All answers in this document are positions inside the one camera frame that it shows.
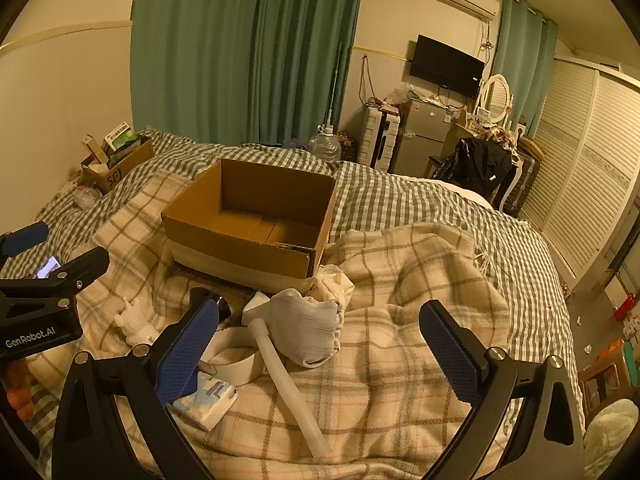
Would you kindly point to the green white packet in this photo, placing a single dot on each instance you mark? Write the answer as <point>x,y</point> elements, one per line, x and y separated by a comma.
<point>120,137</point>

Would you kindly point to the small wooden stool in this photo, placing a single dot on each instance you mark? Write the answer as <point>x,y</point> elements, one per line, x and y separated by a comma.
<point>600,385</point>

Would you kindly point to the thin white pole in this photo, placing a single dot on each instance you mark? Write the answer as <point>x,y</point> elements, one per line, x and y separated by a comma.
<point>334,85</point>

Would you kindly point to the black jacket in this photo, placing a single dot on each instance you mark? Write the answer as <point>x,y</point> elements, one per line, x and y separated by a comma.
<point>477,162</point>

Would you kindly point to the white blue tissue packet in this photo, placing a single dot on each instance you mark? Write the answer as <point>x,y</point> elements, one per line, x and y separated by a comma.
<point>207,405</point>

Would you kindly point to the crumpled cream cloth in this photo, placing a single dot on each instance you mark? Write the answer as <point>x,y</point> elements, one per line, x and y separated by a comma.
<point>332,285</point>

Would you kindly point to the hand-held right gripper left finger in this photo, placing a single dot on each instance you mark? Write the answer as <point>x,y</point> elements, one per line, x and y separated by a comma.
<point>187,350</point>

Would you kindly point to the clear plastic bag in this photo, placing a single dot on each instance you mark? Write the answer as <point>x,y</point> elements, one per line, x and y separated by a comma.
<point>85,197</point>

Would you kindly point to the small printed cardboard box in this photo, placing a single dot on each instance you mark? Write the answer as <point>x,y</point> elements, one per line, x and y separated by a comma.
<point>125,165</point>

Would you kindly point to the small white toy figure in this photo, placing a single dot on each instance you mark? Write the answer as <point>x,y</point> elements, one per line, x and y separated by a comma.
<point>134,322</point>

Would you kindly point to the white knit glove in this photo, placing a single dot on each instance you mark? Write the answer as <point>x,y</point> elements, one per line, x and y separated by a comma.
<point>305,325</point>

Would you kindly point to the wide green curtain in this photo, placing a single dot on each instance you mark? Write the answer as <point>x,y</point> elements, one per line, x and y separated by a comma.
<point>240,50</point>

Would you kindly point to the beige plaid blanket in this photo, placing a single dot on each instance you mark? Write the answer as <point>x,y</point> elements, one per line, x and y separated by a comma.
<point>400,310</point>

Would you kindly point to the grey small fridge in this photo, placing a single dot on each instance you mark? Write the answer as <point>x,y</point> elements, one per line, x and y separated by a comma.
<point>420,135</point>

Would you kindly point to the red container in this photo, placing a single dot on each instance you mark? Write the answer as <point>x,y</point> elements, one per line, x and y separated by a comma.
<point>625,307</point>

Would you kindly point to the black wall television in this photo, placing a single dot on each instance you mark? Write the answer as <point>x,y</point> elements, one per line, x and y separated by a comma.
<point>445,65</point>

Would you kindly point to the large clear water bottle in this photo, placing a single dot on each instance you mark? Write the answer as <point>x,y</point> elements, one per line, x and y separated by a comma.
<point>324,146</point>

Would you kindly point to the open brown cardboard box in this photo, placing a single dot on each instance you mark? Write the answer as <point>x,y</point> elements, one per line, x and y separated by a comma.
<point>270,220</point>

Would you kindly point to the white louvred wardrobe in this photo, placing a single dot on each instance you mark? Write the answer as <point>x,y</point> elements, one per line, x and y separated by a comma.
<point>575,170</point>

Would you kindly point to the smartphone with lit screen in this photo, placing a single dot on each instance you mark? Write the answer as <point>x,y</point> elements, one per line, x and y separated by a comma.
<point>48,267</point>

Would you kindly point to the white tape roll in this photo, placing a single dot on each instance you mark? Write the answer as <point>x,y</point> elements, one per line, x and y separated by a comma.
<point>235,360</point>

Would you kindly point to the person's left hand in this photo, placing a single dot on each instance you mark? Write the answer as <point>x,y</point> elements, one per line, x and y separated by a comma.
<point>21,392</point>

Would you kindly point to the pale green fuzzy cloth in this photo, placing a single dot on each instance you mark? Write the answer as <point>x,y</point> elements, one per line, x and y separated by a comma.
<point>612,440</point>

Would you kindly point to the white oval vanity mirror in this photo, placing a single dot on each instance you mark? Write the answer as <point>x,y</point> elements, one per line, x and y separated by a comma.
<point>495,97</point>

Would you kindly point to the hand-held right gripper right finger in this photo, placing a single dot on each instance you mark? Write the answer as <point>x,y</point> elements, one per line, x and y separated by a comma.
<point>452,355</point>

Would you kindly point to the narrow green curtain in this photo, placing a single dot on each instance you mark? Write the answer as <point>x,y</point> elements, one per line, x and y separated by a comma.
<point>525,70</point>

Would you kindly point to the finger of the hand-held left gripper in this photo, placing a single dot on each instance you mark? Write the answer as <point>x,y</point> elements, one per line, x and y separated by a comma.
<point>25,239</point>
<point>75,270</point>

